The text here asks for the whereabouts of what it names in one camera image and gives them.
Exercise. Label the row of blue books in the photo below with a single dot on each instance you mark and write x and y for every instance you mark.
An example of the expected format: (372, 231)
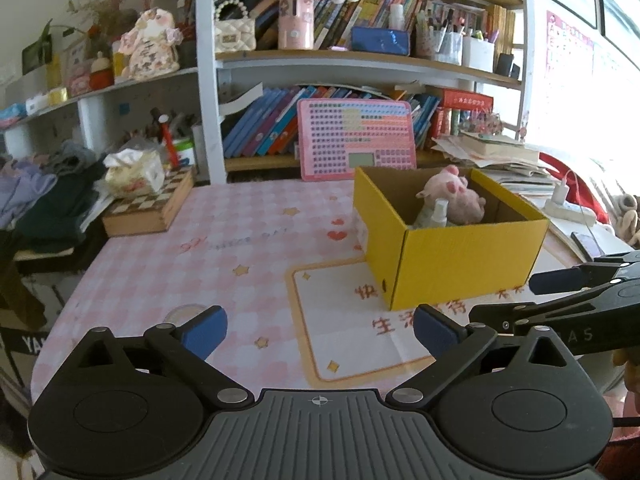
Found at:
(260, 125)

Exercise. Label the stack of books and papers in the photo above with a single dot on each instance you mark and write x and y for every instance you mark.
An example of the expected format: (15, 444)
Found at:
(495, 147)

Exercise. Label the grey cloth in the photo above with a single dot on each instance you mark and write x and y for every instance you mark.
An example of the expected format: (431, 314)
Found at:
(70, 157)

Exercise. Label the red boxed book set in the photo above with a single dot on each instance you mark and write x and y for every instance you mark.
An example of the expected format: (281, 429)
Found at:
(467, 100)

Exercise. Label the tissue pack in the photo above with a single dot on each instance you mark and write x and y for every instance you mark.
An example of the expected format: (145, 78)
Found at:
(135, 175)

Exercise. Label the pink wall poster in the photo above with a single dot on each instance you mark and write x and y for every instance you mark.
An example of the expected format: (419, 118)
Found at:
(570, 45)

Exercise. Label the black lettered bag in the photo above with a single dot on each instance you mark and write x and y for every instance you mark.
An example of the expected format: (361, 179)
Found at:
(22, 345)

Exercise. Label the yellow cardboard box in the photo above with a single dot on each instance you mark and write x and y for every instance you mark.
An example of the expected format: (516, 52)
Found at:
(450, 260)

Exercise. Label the row of colourful books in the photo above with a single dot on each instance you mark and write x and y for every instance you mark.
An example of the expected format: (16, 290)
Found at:
(370, 10)

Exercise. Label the person's right hand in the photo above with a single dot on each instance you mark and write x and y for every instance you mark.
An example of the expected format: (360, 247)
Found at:
(627, 370)

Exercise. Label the pink cylinder holder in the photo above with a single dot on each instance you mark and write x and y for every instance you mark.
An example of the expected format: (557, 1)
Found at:
(295, 20)

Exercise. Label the white bookshelf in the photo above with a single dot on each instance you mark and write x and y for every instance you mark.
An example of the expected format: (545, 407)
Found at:
(207, 110)

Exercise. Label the small black photo frame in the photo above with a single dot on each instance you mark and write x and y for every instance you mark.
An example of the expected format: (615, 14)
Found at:
(36, 55)

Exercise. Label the pink plush toy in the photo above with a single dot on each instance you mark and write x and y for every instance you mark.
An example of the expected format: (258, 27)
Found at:
(460, 200)

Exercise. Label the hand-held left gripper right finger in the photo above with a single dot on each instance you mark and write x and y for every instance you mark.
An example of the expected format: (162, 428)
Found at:
(437, 334)

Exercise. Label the green white jar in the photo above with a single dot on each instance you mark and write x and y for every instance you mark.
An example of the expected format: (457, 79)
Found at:
(185, 152)

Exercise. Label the purple cloth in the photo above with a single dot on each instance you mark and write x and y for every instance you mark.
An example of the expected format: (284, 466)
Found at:
(22, 190)

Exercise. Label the floral dress doll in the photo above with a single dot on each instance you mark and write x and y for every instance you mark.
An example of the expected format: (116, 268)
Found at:
(150, 50)

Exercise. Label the blue box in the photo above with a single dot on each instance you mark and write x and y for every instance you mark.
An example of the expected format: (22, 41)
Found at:
(380, 41)

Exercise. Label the dark smartphone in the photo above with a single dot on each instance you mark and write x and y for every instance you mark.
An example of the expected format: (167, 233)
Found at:
(587, 246)

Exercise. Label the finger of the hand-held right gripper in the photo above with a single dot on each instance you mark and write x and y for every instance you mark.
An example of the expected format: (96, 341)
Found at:
(555, 280)
(495, 312)

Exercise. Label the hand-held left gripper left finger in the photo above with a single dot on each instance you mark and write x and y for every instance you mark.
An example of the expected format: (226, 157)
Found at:
(205, 334)

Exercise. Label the white pen holder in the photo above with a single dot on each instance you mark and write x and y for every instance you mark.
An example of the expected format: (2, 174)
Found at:
(477, 55)

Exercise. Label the beige plush toy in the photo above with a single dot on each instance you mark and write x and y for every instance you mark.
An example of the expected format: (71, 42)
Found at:
(627, 220)

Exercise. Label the clear pen holder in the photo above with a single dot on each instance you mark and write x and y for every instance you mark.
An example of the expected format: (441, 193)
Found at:
(440, 45)

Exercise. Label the white plug charger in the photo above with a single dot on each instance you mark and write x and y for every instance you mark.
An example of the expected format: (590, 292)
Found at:
(560, 192)

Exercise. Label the wooden chessboard box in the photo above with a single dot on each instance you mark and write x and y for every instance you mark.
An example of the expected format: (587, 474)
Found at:
(140, 220)

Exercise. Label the small black box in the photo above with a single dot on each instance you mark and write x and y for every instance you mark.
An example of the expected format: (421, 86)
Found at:
(507, 65)

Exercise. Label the yellow bottle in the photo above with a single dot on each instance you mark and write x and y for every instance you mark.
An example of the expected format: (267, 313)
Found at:
(120, 60)

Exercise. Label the cream quilted handbag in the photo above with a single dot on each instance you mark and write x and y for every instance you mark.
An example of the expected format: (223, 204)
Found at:
(235, 35)

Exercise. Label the dark clothes pile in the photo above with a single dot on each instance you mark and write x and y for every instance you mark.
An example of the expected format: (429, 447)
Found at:
(55, 210)

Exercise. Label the white spray bottle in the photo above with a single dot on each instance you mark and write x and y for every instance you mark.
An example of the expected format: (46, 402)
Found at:
(440, 212)

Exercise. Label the pink learning board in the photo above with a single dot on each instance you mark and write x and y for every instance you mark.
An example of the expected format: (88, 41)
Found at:
(325, 140)

